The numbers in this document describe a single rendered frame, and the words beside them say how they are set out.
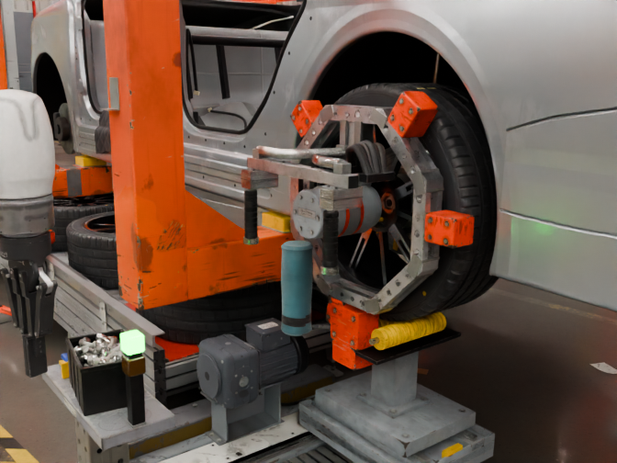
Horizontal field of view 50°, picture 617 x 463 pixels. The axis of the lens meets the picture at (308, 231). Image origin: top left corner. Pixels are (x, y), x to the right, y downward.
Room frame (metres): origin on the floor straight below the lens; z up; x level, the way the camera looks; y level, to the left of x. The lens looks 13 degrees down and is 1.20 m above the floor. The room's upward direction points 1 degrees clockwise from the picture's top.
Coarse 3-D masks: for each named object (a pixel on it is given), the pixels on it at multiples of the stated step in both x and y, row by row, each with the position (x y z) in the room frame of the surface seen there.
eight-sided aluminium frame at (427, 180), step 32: (320, 128) 1.85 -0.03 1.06; (384, 128) 1.65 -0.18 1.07; (416, 160) 1.57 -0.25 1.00; (416, 192) 1.56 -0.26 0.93; (416, 224) 1.56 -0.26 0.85; (320, 256) 1.91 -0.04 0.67; (416, 256) 1.55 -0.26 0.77; (320, 288) 1.84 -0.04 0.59; (352, 288) 1.76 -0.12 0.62; (384, 288) 1.64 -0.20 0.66
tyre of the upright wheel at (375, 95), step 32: (352, 96) 1.88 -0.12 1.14; (384, 96) 1.78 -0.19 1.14; (448, 96) 1.76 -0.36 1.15; (448, 128) 1.62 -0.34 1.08; (480, 128) 1.70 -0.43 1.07; (448, 160) 1.59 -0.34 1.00; (480, 160) 1.62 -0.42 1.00; (448, 192) 1.59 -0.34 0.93; (480, 192) 1.59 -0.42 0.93; (480, 224) 1.58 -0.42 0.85; (448, 256) 1.58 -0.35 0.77; (480, 256) 1.60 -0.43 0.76; (416, 288) 1.66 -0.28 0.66; (448, 288) 1.59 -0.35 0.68; (480, 288) 1.70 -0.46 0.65; (384, 320) 1.76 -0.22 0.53
